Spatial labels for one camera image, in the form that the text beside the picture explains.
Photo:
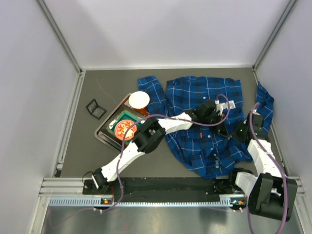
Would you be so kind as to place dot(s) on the red patterned round plate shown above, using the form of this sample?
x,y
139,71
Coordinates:
x,y
121,128

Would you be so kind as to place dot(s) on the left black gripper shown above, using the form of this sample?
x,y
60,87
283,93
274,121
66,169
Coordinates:
x,y
220,124

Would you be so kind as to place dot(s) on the grey slotted cable duct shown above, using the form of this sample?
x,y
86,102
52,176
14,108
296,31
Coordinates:
x,y
103,202

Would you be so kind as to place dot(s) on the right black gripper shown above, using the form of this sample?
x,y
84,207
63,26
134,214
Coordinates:
x,y
235,133

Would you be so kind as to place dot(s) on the green square dish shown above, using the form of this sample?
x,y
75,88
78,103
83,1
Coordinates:
x,y
114,119

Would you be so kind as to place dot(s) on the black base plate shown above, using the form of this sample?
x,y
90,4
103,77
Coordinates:
x,y
160,184

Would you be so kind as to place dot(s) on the metal tray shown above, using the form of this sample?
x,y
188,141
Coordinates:
x,y
105,133

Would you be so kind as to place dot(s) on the blue plaid shirt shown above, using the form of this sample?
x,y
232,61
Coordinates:
x,y
209,152

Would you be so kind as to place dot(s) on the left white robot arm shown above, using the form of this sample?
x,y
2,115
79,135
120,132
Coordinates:
x,y
151,132

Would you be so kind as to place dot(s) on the orange cup white lid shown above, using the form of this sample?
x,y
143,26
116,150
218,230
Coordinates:
x,y
139,101

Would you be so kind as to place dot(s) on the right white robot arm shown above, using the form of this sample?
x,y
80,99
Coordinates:
x,y
264,191

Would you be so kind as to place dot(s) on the small black open case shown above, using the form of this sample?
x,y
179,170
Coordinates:
x,y
95,110

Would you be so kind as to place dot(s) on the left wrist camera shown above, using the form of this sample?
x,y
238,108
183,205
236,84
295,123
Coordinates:
x,y
222,108

